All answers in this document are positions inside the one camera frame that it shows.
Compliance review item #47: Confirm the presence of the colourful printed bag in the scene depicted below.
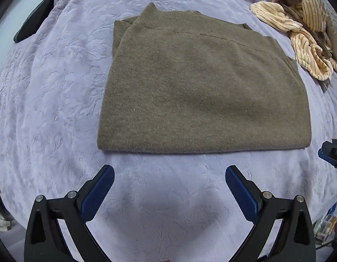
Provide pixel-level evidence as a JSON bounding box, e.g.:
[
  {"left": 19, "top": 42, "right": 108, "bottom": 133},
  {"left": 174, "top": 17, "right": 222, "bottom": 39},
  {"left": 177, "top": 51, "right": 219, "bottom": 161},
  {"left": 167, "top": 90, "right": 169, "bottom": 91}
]
[{"left": 313, "top": 188, "right": 337, "bottom": 245}]

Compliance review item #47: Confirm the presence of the lavender embossed blanket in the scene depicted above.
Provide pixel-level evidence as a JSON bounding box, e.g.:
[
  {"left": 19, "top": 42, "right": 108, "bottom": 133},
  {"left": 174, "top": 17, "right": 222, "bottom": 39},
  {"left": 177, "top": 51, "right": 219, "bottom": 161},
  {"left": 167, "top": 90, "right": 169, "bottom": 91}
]
[{"left": 0, "top": 0, "right": 337, "bottom": 262}]

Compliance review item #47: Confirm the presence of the beige leaf-pattern cushion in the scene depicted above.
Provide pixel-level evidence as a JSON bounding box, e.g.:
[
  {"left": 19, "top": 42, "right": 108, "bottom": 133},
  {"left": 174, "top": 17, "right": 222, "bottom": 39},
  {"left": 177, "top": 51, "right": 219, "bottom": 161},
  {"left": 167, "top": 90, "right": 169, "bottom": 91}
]
[{"left": 321, "top": 0, "right": 337, "bottom": 47}]

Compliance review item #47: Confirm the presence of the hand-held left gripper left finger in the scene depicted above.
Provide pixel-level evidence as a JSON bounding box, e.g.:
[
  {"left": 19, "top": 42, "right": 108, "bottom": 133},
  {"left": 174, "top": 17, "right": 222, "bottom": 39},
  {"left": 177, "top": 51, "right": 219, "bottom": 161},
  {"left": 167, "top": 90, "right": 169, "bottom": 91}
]
[{"left": 24, "top": 164, "right": 115, "bottom": 262}]

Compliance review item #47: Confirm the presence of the olive brown knit sweater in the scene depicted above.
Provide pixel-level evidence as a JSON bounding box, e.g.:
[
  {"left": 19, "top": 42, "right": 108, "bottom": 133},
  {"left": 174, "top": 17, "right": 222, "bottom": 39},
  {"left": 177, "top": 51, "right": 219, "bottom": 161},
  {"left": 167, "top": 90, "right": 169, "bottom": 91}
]
[{"left": 97, "top": 2, "right": 311, "bottom": 155}]

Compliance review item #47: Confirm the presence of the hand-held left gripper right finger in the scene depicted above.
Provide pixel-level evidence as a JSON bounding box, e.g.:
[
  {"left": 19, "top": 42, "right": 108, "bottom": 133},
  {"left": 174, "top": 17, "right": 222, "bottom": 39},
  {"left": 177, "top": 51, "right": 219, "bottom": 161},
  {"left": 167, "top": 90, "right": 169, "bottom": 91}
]
[{"left": 225, "top": 165, "right": 316, "bottom": 262}]

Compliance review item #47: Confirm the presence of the cream striped fleece garment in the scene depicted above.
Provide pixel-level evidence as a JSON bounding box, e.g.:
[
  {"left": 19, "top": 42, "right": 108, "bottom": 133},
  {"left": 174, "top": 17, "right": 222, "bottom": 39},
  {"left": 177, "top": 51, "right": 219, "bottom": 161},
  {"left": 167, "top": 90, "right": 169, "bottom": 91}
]
[{"left": 250, "top": 0, "right": 337, "bottom": 92}]

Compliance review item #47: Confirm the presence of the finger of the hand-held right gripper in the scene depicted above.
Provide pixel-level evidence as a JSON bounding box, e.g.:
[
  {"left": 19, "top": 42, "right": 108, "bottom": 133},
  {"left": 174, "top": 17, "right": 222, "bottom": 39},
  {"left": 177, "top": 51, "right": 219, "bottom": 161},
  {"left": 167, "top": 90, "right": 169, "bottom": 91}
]
[{"left": 318, "top": 139, "right": 337, "bottom": 173}]

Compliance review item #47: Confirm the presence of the dark cushion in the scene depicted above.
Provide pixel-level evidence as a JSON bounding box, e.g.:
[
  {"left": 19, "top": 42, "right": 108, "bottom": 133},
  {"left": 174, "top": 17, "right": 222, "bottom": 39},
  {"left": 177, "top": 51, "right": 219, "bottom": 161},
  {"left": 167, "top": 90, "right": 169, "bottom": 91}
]
[{"left": 14, "top": 0, "right": 56, "bottom": 43}]

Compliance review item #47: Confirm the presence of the white crumpled cloth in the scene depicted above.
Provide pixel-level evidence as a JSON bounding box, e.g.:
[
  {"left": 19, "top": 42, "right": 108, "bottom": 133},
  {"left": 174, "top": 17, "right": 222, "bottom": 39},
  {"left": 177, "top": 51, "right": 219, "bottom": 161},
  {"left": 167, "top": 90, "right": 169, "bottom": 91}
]
[{"left": 0, "top": 207, "right": 11, "bottom": 230}]

